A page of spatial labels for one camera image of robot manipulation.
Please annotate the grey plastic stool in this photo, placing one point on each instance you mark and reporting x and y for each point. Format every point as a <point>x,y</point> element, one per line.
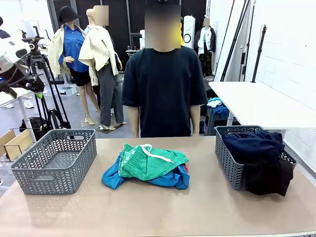
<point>212,123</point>

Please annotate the mannequin with blue shirt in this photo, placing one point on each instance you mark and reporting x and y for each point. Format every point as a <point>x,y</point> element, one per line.
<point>71,47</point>

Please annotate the white table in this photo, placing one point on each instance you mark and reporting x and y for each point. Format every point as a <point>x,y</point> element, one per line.
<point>29,123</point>
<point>259,103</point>

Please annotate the white tower fan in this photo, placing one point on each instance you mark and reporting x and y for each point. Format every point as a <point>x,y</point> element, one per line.
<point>188,24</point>

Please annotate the black light stand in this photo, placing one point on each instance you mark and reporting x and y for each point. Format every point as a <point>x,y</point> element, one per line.
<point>259,54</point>

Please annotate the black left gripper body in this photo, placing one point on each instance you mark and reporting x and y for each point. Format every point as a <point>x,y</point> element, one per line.
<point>13,80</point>

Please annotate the plywood board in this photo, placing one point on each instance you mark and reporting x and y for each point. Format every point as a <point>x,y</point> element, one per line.
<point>22,144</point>
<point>7,139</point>

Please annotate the black garment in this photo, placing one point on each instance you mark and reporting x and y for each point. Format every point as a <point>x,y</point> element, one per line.
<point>269,177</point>

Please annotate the person's right forearm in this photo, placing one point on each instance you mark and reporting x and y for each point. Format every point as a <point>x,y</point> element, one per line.
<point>133,123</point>

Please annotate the grey plastic lattice basket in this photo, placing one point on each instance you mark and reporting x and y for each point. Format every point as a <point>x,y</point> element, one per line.
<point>56,160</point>
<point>229,160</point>

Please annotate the person's left forearm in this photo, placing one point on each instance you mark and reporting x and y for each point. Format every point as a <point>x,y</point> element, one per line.
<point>195,121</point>

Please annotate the mannequin with black white jacket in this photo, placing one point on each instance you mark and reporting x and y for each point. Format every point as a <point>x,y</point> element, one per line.
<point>206,37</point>

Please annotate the black bag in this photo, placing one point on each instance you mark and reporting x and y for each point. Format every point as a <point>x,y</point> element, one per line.
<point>34,126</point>

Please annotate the mannequin with cream jacket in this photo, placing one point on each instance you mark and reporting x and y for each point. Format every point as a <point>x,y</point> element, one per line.
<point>98,49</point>

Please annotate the clear plastic storage box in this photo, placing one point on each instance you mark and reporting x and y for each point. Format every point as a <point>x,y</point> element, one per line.
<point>67,90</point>

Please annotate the blue knit sweater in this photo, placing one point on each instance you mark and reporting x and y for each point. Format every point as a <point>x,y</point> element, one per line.
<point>111,179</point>

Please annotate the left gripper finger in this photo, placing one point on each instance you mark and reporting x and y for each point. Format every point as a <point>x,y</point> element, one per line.
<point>37,85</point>
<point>12,93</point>

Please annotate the person in black T-shirt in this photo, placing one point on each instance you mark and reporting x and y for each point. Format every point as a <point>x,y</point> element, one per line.
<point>165,93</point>

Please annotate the navy blue garment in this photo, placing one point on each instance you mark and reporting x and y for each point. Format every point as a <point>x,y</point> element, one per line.
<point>251,145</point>

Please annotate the tall black tripod poles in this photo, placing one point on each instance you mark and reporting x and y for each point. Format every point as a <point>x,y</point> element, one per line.
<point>235,34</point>

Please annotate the background person in navy shirt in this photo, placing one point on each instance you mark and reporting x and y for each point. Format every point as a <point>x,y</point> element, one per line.
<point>5,34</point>

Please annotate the black camera tripod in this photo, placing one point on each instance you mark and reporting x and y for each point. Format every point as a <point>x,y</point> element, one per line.
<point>47,74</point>

